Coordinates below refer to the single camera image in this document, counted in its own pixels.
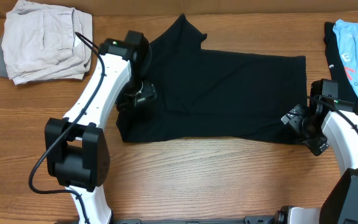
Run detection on folded beige pants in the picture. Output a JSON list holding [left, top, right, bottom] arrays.
[[1, 0, 93, 85]]

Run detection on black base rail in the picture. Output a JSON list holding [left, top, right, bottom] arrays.
[[114, 215, 274, 224]]

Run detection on black printed t-shirt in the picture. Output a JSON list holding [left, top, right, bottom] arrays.
[[324, 22, 358, 115]]

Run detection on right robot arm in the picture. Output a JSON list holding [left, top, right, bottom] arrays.
[[268, 79, 358, 224]]

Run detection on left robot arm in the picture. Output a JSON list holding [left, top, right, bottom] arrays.
[[34, 30, 157, 223]]

